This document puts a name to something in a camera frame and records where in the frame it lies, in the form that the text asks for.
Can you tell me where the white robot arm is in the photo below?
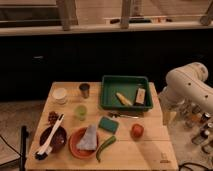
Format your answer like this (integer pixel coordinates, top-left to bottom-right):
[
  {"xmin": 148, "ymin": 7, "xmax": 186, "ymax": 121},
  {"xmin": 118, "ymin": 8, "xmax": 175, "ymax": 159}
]
[{"xmin": 158, "ymin": 62, "xmax": 213, "ymax": 125}]

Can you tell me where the metal cup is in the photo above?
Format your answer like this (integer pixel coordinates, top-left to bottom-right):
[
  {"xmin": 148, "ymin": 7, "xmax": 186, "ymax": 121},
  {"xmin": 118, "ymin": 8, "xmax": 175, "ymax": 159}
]
[{"xmin": 79, "ymin": 83, "xmax": 90, "ymax": 98}]

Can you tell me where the white paper cup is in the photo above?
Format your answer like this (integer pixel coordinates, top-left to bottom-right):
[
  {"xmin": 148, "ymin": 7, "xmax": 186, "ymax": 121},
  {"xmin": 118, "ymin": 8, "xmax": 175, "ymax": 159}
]
[{"xmin": 52, "ymin": 88, "xmax": 67, "ymax": 104}]

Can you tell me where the green plastic tray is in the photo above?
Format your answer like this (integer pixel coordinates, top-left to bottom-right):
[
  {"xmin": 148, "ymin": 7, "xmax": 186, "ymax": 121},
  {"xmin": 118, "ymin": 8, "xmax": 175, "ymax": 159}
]
[{"xmin": 100, "ymin": 75, "xmax": 153, "ymax": 112}]

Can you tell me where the metal fork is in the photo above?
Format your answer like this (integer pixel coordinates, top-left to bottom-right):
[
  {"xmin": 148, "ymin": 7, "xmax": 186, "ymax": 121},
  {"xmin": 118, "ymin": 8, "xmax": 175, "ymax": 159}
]
[{"xmin": 108, "ymin": 113, "xmax": 139, "ymax": 119}]

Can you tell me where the small brown box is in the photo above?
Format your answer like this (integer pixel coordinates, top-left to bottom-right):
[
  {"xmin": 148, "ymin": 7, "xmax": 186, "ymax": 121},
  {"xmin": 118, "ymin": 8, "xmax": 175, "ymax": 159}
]
[{"xmin": 135, "ymin": 88, "xmax": 146, "ymax": 105}]

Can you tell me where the green sponge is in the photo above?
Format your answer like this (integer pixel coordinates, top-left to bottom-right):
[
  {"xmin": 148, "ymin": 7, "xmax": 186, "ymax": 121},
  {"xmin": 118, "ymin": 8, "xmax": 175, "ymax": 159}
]
[{"xmin": 98, "ymin": 117, "xmax": 118, "ymax": 134}]

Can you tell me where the grey folded cloth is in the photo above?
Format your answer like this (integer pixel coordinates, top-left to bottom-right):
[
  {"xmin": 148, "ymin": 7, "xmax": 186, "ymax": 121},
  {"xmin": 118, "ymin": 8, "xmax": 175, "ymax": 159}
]
[{"xmin": 77, "ymin": 125, "xmax": 97, "ymax": 150}]

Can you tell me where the brown pine cone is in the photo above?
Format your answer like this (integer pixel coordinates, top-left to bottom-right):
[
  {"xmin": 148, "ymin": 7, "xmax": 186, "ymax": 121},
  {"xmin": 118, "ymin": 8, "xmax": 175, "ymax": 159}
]
[{"xmin": 48, "ymin": 111, "xmax": 59, "ymax": 126}]

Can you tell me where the green chili pepper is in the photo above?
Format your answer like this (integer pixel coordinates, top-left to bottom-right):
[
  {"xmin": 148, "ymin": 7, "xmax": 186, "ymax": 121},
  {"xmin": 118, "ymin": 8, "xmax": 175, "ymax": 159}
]
[{"xmin": 96, "ymin": 136, "xmax": 116, "ymax": 162}]

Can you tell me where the dark brown bowl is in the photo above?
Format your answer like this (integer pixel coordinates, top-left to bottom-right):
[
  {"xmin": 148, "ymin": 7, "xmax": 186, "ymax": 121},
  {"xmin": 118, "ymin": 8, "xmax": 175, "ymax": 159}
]
[{"xmin": 39, "ymin": 127, "xmax": 67, "ymax": 153}]

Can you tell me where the orange plate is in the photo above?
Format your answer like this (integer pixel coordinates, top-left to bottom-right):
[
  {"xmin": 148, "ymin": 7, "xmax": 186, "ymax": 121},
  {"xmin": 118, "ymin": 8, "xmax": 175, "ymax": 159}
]
[{"xmin": 69, "ymin": 127, "xmax": 96, "ymax": 160}]

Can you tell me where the black chair frame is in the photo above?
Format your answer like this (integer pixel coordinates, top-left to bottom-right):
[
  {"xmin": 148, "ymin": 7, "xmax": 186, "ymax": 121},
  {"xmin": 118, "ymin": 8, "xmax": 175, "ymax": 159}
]
[{"xmin": 19, "ymin": 126, "xmax": 29, "ymax": 171}]

